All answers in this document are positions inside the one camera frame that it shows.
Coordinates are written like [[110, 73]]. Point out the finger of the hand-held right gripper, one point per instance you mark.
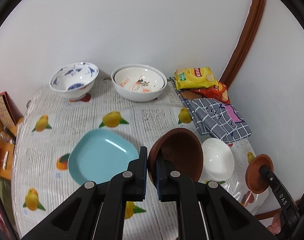
[[279, 190]]

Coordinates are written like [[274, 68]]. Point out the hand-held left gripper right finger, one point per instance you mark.
[[159, 180]]

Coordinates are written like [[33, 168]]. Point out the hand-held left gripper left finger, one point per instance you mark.
[[143, 172]]

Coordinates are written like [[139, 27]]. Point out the shallow brown small bowl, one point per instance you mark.
[[254, 180]]

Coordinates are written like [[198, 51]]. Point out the deep brown small bowl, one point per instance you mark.
[[182, 145]]

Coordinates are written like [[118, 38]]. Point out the person's right hand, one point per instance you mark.
[[275, 226]]

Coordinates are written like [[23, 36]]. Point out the brown wooden baseboard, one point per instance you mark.
[[265, 212]]

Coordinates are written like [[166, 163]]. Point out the blue square plate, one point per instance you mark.
[[102, 152]]

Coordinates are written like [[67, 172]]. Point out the white ceramic bowl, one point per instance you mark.
[[218, 157]]

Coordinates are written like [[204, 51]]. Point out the large plain white bowl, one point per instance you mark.
[[139, 96]]

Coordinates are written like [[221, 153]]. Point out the grey checked cloth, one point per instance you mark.
[[217, 120]]

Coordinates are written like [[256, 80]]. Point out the white bowl with orange print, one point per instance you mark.
[[139, 81]]

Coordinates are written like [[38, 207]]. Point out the fruit printed tablecloth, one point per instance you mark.
[[67, 115]]

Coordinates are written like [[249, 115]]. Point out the red chips bag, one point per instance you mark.
[[214, 92]]

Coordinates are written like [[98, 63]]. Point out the yellow chips bag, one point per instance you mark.
[[194, 77]]

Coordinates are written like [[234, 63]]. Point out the blue patterned white bowl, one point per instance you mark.
[[72, 85]]

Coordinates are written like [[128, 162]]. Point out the brown patterned box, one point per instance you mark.
[[3, 107]]

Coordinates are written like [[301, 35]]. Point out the brown wooden door frame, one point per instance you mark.
[[244, 32]]

